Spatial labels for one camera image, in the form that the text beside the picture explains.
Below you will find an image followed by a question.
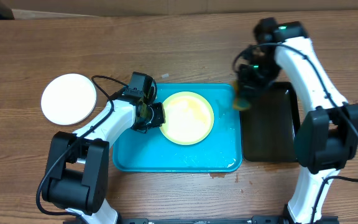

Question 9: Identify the white plate mint rim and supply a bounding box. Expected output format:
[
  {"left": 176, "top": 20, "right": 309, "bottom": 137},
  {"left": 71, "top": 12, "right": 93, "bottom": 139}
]
[{"left": 40, "top": 73, "right": 97, "bottom": 126}]

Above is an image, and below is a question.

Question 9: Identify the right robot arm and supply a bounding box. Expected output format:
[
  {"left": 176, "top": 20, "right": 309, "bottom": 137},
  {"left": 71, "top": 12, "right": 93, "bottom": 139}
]
[{"left": 232, "top": 17, "right": 358, "bottom": 223}]

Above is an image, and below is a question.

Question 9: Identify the blue plastic tray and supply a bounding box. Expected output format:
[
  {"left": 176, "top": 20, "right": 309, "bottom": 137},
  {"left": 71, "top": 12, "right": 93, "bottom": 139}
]
[{"left": 111, "top": 83, "right": 242, "bottom": 173}]

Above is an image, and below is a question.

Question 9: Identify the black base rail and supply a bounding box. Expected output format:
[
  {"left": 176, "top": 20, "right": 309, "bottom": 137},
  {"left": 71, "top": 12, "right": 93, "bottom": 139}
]
[{"left": 62, "top": 215, "right": 341, "bottom": 224}]

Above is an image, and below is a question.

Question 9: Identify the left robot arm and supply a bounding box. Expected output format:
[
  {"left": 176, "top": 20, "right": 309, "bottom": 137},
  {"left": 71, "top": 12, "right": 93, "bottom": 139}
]
[{"left": 36, "top": 91, "right": 165, "bottom": 223}]

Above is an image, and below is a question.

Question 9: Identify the black water tray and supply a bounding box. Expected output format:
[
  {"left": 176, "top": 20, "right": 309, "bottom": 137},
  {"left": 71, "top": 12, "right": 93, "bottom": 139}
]
[{"left": 240, "top": 82, "right": 300, "bottom": 162}]

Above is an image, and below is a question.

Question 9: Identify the yellow plate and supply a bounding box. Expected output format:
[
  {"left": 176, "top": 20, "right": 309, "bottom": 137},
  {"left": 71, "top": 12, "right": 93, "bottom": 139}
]
[{"left": 160, "top": 91, "right": 214, "bottom": 146}]

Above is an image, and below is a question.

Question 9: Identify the green yellow sponge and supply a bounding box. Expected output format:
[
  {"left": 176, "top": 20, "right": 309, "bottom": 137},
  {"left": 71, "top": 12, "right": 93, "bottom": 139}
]
[{"left": 232, "top": 81, "right": 250, "bottom": 111}]

